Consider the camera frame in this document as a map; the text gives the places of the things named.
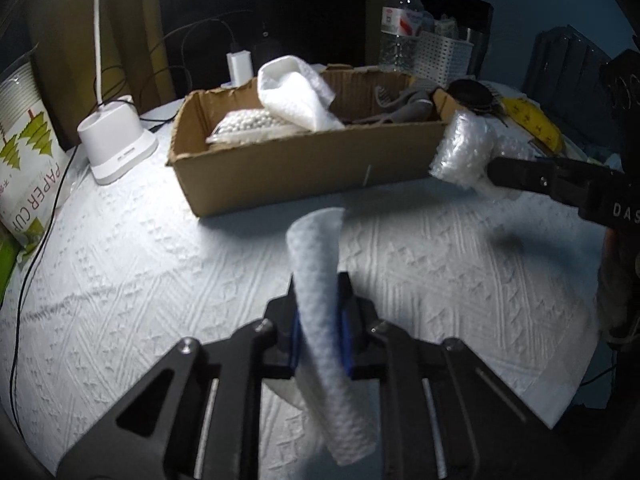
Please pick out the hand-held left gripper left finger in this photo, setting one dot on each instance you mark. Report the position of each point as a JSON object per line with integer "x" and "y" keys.
{"x": 287, "y": 340}

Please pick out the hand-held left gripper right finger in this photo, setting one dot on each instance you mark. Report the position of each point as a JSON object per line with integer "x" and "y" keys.
{"x": 350, "y": 340}

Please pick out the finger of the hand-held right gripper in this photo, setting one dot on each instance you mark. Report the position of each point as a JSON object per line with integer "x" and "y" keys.
{"x": 535, "y": 177}

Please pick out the white paper towel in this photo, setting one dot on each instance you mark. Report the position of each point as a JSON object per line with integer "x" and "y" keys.
{"x": 320, "y": 310}
{"x": 300, "y": 90}

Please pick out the bubble wrap piece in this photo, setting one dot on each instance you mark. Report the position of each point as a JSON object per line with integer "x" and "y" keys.
{"x": 465, "y": 150}

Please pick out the grey dotted sock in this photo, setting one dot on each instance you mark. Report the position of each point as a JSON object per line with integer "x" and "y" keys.
{"x": 400, "y": 107}

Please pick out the cardboard box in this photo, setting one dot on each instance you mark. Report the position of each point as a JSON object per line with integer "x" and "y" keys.
{"x": 310, "y": 165}

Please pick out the bag of white beads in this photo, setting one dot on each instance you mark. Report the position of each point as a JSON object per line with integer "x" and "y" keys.
{"x": 250, "y": 125}

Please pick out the person's right forearm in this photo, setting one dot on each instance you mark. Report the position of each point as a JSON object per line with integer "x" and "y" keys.
{"x": 620, "y": 290}

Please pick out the yellow plastic bag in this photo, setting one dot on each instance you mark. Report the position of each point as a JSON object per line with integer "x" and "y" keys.
{"x": 532, "y": 122}

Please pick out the black round pouch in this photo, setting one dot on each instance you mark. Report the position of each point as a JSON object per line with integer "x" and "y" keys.
{"x": 470, "y": 96}

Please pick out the grey chair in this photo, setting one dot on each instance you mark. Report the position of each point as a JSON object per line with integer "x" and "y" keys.
{"x": 570, "y": 65}

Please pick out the white textured tablecloth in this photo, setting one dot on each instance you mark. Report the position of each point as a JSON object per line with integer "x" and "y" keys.
{"x": 175, "y": 260}

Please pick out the white plastic basket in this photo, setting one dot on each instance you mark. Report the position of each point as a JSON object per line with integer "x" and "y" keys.
{"x": 442, "y": 60}

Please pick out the packets in basket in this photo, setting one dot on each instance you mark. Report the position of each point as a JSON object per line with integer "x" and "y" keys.
{"x": 442, "y": 25}

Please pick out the black monitor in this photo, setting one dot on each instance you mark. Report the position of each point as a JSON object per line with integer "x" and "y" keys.
{"x": 460, "y": 5}

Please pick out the clear water bottle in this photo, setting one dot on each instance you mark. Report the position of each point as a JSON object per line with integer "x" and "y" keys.
{"x": 400, "y": 25}

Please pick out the white desk lamp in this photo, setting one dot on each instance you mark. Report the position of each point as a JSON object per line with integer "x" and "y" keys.
{"x": 117, "y": 145}

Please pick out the white charger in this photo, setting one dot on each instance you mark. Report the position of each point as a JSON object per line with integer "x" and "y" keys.
{"x": 239, "y": 67}

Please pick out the green paper cup package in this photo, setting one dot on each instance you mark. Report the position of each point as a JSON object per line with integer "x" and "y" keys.
{"x": 6, "y": 265}

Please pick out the white paper cup package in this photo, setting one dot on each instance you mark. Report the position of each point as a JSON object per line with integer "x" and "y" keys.
{"x": 30, "y": 160}

